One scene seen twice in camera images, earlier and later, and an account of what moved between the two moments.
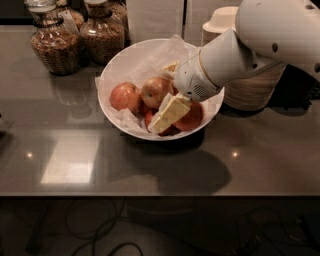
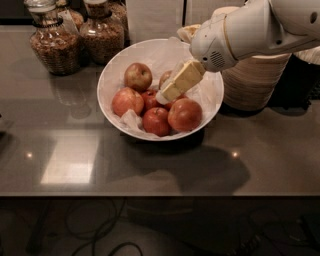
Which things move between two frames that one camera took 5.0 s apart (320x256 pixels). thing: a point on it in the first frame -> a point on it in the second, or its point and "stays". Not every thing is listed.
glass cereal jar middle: [102, 34] stays
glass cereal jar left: [55, 38] stays
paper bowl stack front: [252, 91] stays
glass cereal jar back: [119, 10] stays
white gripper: [191, 78] -> [210, 45]
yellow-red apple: [154, 92] -> [138, 76]
